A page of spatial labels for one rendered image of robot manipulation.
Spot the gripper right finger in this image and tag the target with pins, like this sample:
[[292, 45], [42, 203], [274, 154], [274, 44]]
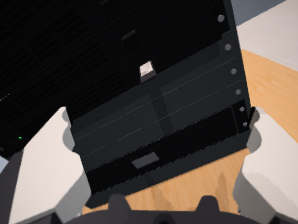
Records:
[[266, 188]]

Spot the black server rack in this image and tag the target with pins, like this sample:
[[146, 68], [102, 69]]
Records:
[[142, 126]]

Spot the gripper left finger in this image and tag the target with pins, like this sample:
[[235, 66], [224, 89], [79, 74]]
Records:
[[45, 183]]

